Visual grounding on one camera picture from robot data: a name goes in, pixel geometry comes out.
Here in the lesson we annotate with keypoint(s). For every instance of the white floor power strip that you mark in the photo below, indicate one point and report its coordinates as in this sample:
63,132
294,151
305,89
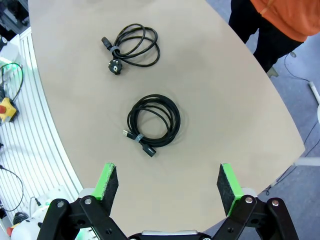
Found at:
315,91

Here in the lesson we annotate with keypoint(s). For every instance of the dark equipment rack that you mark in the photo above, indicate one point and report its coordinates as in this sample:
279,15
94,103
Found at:
10,15

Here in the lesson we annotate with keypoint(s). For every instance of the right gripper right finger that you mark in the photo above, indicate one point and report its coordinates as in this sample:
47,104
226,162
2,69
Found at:
227,190

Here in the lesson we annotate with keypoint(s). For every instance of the person in orange hoodie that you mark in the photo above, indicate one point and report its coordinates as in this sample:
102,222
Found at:
275,15

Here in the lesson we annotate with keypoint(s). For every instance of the dark green plastic stool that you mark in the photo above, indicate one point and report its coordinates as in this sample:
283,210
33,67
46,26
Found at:
273,73

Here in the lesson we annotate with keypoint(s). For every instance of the yellow emergency stop box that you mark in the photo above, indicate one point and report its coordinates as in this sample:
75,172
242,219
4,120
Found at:
8,110

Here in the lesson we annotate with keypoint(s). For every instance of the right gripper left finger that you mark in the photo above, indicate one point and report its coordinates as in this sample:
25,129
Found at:
108,186

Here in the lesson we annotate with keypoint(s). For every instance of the white slatted robot base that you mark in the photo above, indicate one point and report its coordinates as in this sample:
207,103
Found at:
37,125

